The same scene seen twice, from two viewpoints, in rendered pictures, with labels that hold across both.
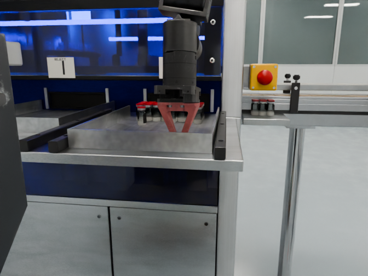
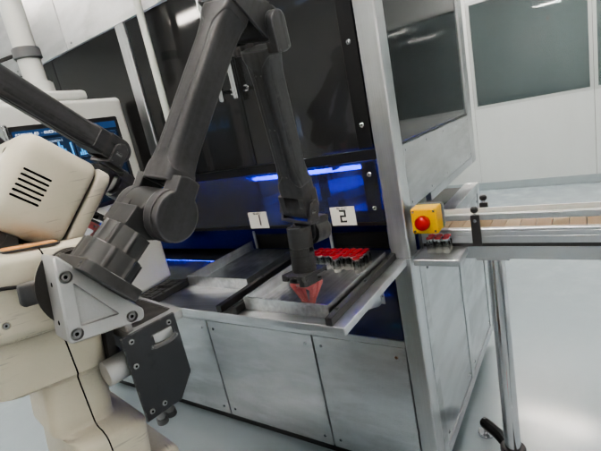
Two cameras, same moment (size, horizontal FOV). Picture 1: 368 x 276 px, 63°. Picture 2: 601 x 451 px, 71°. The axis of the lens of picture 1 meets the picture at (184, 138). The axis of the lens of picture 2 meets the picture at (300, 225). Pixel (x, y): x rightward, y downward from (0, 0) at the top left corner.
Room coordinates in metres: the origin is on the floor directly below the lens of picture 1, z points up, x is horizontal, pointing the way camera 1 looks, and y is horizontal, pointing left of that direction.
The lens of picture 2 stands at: (-0.30, -0.44, 1.33)
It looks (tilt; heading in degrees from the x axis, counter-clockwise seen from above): 14 degrees down; 28
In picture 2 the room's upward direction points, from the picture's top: 12 degrees counter-clockwise
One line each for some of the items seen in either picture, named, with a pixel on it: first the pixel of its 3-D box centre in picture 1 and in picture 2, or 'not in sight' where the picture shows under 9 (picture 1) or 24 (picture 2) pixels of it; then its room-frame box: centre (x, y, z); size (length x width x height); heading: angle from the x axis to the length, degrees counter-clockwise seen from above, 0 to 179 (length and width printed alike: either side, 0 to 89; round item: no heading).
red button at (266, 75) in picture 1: (264, 77); (422, 223); (0.82, -0.22, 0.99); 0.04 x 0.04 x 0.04; 82
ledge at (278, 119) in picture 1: (263, 118); (442, 253); (0.91, -0.24, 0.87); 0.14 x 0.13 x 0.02; 172
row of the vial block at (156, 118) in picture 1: (168, 113); (336, 261); (0.79, 0.04, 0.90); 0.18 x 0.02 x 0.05; 81
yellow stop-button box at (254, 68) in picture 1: (262, 76); (427, 217); (0.87, -0.22, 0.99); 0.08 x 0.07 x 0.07; 172
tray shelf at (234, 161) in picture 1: (96, 129); (279, 279); (0.74, 0.22, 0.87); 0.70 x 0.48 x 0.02; 82
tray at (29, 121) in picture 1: (48, 113); (249, 261); (0.83, 0.38, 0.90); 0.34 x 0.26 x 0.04; 172
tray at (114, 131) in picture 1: (159, 123); (318, 278); (0.68, 0.06, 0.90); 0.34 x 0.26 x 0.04; 171
